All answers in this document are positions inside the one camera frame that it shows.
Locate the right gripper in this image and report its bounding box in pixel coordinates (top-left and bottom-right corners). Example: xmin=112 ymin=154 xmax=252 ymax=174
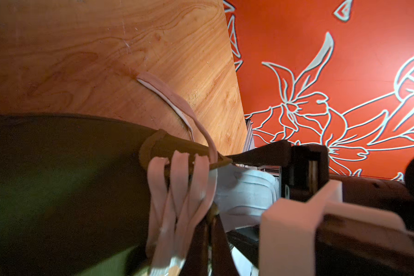
xmin=225 ymin=139 xmax=330 ymax=268

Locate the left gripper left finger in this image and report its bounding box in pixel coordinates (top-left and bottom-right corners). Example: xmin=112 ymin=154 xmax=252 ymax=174
xmin=179 ymin=219 xmax=209 ymax=276

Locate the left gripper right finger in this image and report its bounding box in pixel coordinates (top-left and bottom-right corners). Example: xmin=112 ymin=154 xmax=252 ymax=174
xmin=210 ymin=215 xmax=239 ymax=276

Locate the grey insole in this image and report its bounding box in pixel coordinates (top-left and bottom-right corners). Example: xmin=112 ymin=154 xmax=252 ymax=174
xmin=213 ymin=164 xmax=280 ymax=232

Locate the green shoe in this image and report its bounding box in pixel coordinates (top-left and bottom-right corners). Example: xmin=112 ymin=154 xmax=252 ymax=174
xmin=0 ymin=70 xmax=233 ymax=276

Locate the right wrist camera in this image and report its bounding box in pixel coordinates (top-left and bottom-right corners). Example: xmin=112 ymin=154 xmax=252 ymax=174
xmin=258 ymin=180 xmax=414 ymax=276

